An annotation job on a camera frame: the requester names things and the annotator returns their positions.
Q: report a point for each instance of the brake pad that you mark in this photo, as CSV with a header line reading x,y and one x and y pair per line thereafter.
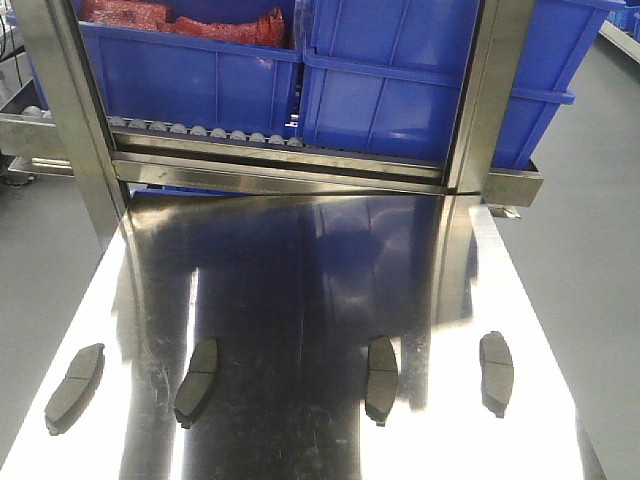
x,y
76,390
382,380
197,386
497,373

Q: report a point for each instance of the roller conveyor track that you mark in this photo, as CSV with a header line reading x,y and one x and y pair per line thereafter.
x,y
199,130

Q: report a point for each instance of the right blue plastic bin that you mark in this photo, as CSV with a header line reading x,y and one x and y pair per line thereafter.
x,y
385,77

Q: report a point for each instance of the blue plastic bin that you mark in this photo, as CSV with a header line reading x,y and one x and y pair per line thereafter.
x,y
385,77
162,76

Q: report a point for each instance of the red mesh bag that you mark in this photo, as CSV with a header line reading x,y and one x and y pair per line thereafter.
x,y
268,30

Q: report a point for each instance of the left blue plastic bin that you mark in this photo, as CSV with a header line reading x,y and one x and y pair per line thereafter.
x,y
162,76

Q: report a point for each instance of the stainless steel rack frame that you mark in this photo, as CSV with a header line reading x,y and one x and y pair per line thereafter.
x,y
104,161

